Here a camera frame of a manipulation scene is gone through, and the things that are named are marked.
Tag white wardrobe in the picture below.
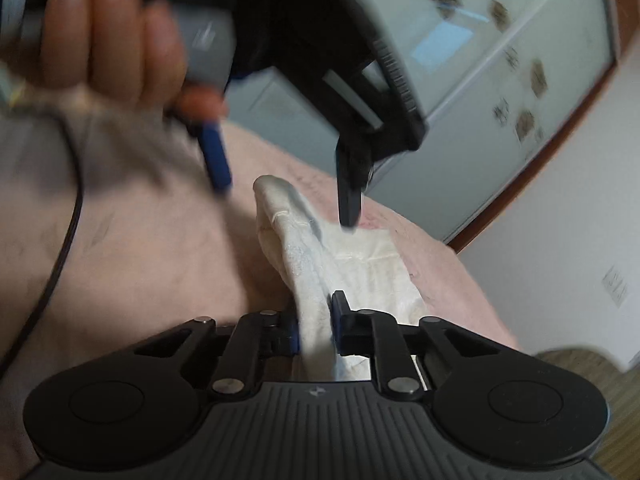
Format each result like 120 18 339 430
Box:
219 0 640 254

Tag black cable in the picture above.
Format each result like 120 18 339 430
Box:
0 109 87 376

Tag olive green headboard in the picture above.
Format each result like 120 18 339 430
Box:
534 343 640 480

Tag white wall switch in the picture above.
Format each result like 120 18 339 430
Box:
601 266 630 308

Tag white pants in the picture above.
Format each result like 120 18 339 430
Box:
254 176 427 382

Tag pink bed blanket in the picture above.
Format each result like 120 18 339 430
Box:
0 89 524 480

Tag left hand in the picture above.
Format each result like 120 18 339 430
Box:
1 0 186 107

